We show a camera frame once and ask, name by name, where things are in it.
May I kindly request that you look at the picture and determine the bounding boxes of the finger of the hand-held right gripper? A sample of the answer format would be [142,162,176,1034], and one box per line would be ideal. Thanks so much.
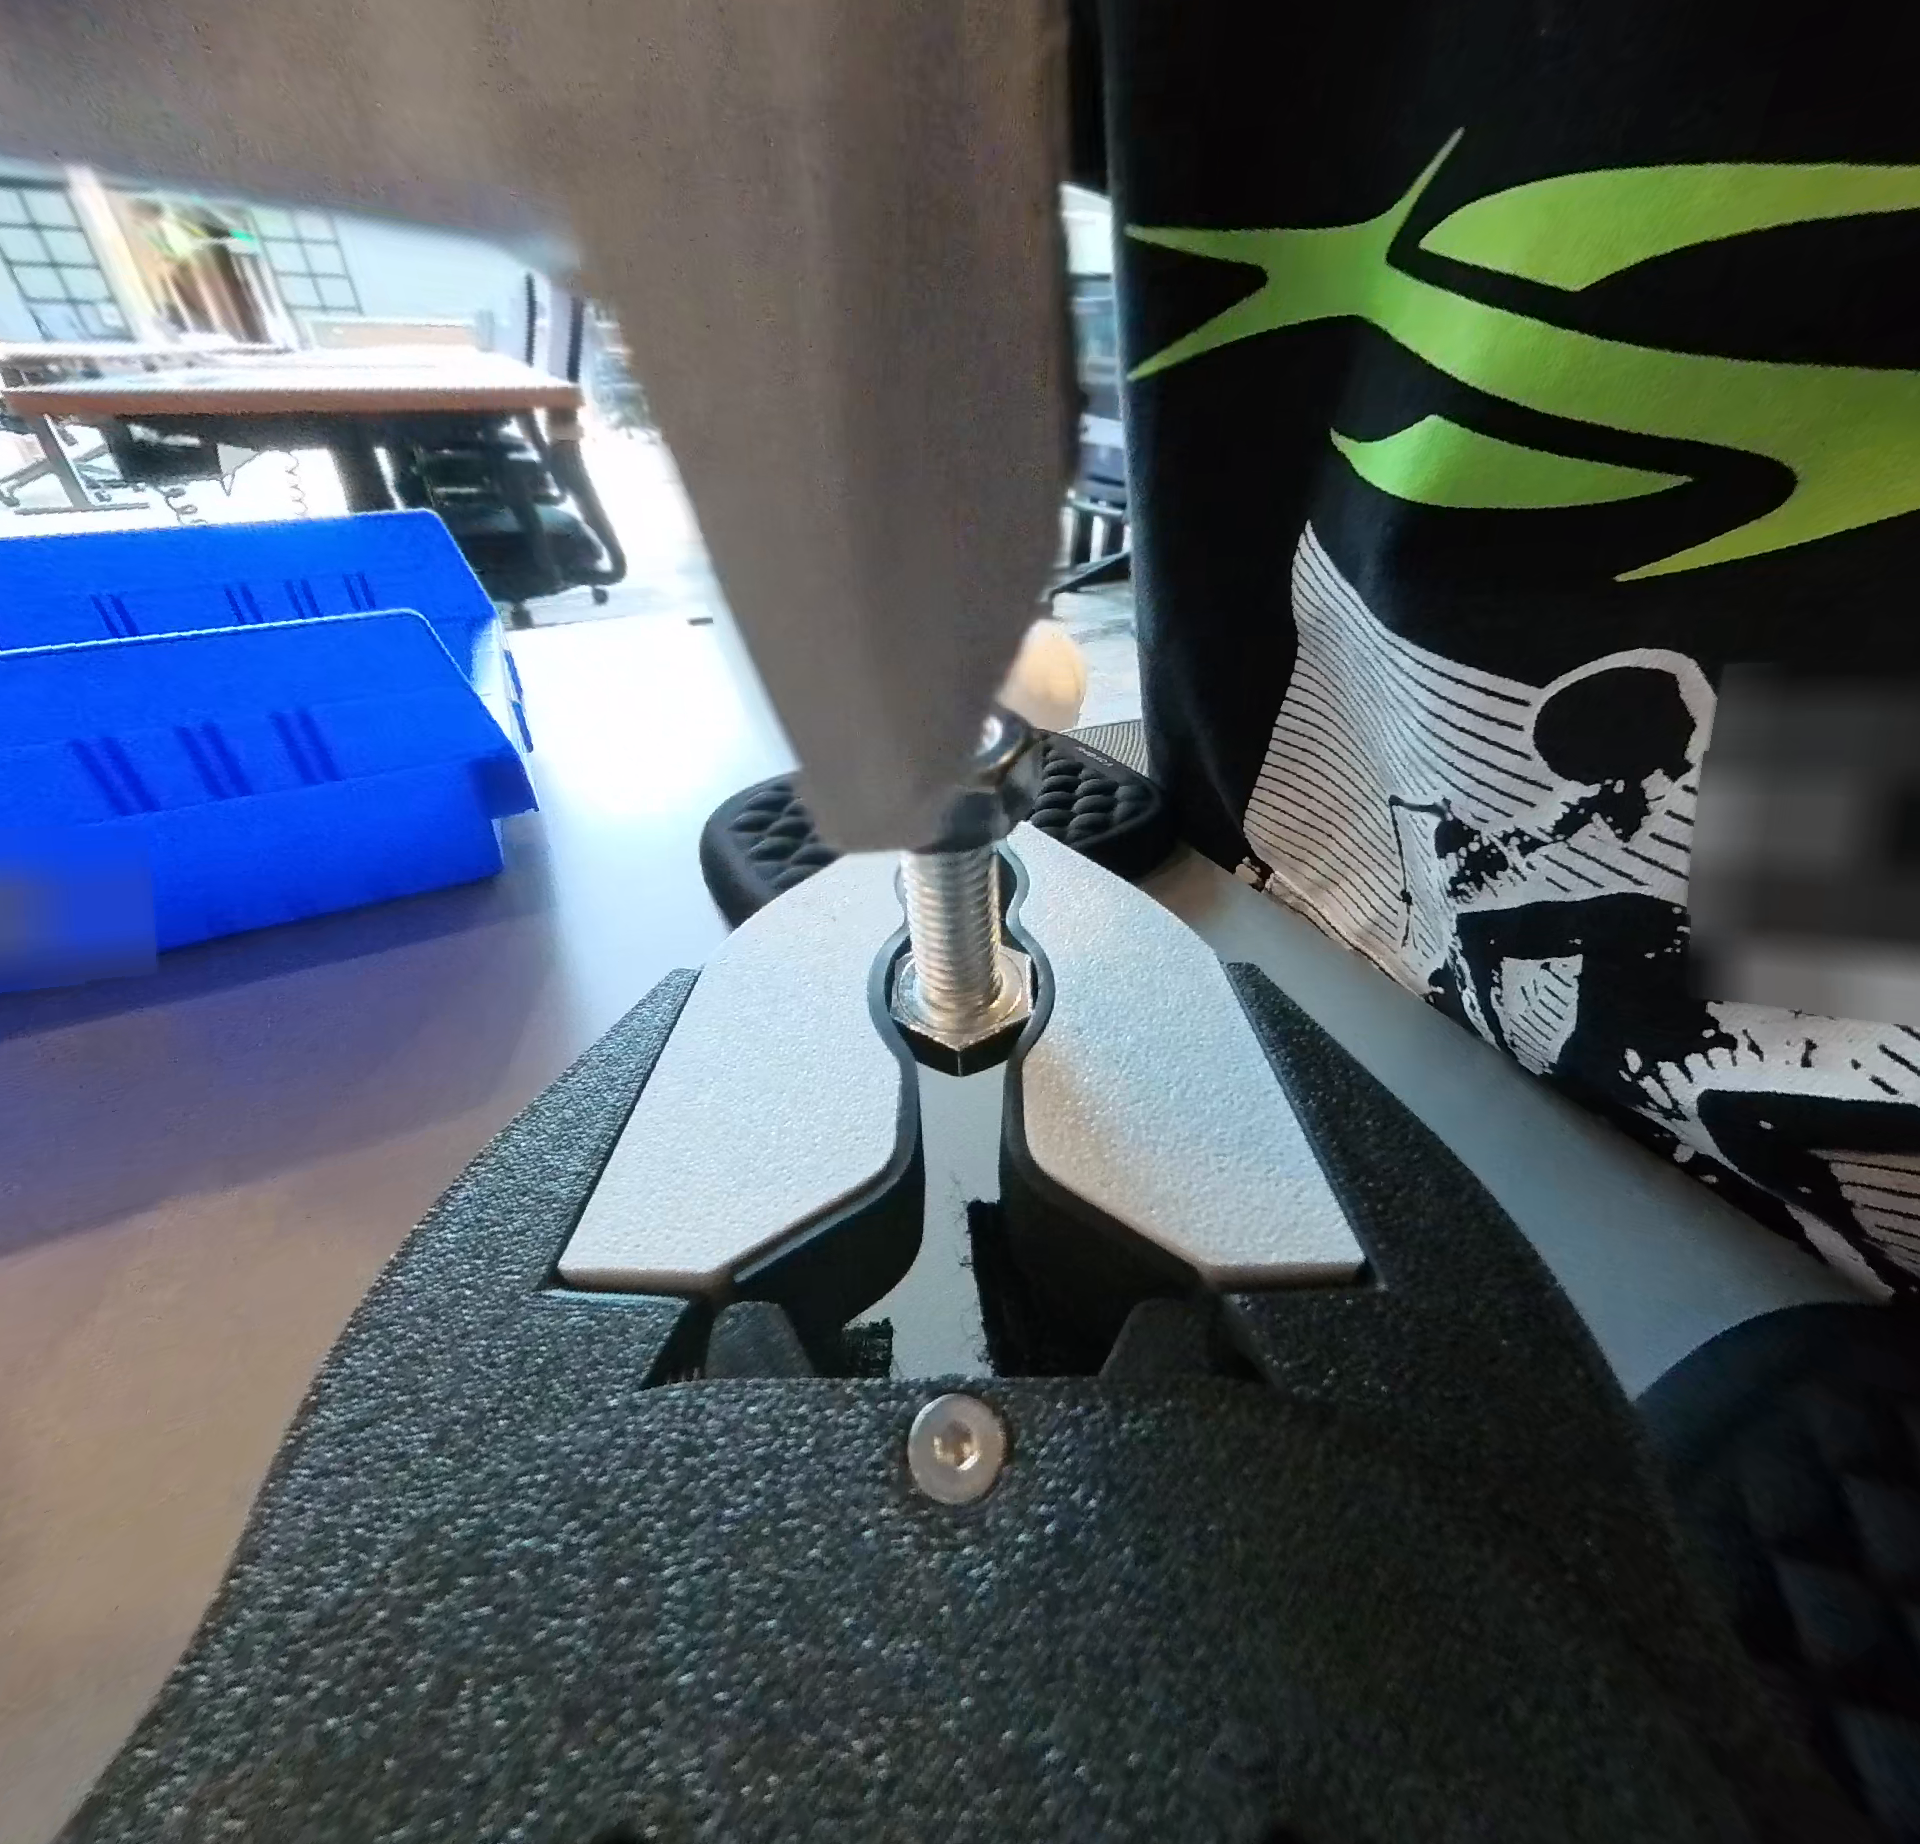
[0,0,1081,844]

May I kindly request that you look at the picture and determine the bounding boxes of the wooden desk black legs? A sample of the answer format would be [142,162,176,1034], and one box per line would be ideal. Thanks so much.
[0,351,589,519]

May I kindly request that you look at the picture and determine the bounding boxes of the blue plastic bin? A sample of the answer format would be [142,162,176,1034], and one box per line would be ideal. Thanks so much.
[0,509,539,994]

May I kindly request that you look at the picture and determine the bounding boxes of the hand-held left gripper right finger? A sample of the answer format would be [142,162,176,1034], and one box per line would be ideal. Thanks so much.
[1002,824,1370,1293]

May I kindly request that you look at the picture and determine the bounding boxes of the black office chair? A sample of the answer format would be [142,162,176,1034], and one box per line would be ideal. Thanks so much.
[397,276,631,628]

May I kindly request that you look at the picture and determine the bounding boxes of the silver hex bolt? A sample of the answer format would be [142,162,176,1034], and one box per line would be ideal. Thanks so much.
[884,802,1038,1072]

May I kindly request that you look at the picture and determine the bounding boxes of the white rounded lumpy object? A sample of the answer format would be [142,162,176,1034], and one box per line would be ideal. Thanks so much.
[1008,622,1088,729]

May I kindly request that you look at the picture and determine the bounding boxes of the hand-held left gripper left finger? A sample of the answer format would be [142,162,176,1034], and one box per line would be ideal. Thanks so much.
[556,841,923,1291]

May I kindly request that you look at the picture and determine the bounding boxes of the black quilted wrist rest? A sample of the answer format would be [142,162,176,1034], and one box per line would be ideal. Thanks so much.
[1642,1301,1920,1844]
[702,731,1173,931]

